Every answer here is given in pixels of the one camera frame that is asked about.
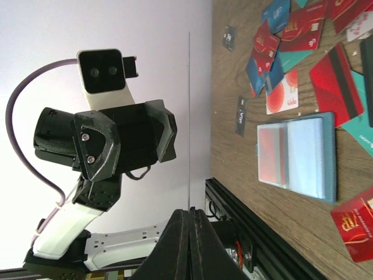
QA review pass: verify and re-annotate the black VIP card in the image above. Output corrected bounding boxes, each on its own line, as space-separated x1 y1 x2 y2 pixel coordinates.
235 96 248 137

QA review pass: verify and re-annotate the black aluminium frame rail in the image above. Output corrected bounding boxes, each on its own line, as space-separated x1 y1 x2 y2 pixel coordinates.
206 178 326 279

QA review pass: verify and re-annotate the white red circle card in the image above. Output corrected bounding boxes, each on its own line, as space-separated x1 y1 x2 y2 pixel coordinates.
266 69 299 115

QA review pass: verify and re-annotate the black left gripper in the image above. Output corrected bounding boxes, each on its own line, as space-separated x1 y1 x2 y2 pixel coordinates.
32 99 178 202

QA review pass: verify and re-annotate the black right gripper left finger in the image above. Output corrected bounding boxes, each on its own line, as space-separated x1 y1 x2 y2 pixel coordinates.
132 209 189 280

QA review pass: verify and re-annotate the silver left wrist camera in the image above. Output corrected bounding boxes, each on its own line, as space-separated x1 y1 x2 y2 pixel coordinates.
77 48 138 111

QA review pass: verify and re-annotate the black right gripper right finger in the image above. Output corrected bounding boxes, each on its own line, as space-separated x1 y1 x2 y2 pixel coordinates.
189 207 248 280

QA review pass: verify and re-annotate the thin dark edge-on card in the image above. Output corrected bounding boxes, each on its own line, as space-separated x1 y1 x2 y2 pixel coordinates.
187 31 191 210

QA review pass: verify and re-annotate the red VIP card centre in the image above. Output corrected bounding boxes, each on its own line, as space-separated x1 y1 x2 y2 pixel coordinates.
330 188 372 263

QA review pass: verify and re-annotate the small black card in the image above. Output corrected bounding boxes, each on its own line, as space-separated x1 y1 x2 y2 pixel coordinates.
223 26 237 51

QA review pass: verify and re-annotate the blue VIP card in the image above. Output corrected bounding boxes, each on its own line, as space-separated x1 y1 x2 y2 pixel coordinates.
261 0 291 34

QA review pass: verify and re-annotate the blue leather card holder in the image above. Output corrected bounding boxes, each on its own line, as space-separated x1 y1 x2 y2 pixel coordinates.
270 112 337 204

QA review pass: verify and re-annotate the glossy red card back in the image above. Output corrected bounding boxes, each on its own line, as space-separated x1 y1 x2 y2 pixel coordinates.
309 43 364 128

